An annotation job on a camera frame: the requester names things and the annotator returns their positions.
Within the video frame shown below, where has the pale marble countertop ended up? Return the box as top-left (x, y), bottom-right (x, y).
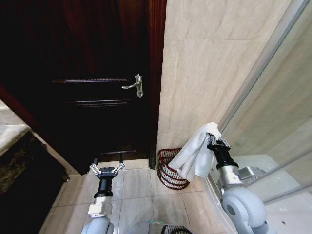
top-left (0, 99), bottom-right (32, 157)

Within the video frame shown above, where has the dark wooden door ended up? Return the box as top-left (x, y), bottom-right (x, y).
top-left (0, 0), bottom-right (152, 176)

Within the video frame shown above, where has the white towel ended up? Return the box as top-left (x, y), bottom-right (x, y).
top-left (168, 121), bottom-right (223, 181)

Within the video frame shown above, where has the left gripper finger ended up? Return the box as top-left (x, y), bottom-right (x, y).
top-left (112, 151), bottom-right (126, 175)
top-left (89, 157), bottom-right (101, 176)

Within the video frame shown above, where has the black mesh robot part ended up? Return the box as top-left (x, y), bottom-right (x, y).
top-left (161, 225), bottom-right (194, 234)

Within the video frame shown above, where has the dark marble vanity front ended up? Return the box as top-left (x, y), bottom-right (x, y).
top-left (0, 131), bottom-right (71, 196)

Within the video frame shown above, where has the glass shower partition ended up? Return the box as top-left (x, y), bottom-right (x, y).
top-left (217, 0), bottom-right (312, 204)

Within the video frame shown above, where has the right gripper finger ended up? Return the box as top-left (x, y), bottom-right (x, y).
top-left (206, 132), bottom-right (217, 146)
top-left (216, 136), bottom-right (232, 149)

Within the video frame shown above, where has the red wire hamper basket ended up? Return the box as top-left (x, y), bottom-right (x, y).
top-left (157, 147), bottom-right (192, 191)

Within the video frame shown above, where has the silver door handle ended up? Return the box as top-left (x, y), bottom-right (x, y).
top-left (121, 73), bottom-right (144, 98)

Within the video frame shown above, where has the dark red door frame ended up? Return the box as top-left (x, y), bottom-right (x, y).
top-left (147, 0), bottom-right (168, 171)

